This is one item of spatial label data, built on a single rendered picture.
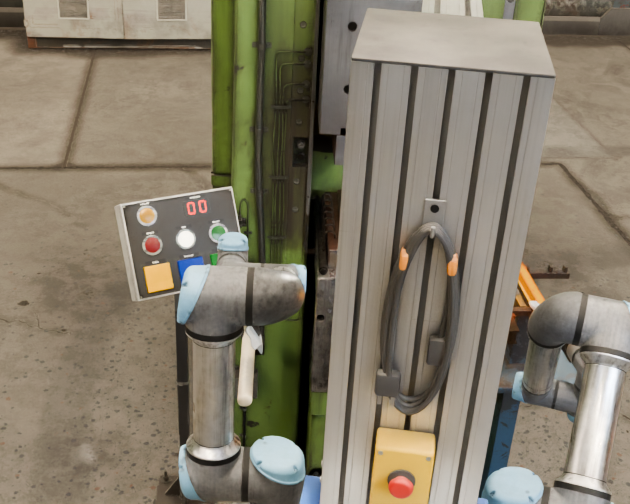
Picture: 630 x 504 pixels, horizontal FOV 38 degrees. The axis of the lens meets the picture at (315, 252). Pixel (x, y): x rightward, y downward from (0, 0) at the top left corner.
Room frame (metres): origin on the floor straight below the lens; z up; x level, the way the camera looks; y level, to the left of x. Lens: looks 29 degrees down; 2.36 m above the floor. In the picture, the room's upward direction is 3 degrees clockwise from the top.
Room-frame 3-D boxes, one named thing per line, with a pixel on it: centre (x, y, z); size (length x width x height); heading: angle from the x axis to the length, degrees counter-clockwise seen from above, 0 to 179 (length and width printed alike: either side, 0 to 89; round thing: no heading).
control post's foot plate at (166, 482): (2.38, 0.41, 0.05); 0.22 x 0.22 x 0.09; 3
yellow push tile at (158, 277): (2.22, 0.44, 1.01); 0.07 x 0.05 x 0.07; 118
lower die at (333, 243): (2.70, -0.13, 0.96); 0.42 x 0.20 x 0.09; 3
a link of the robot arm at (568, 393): (1.85, -0.69, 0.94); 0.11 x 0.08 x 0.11; 73
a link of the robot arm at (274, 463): (1.47, 0.06, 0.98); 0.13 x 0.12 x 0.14; 92
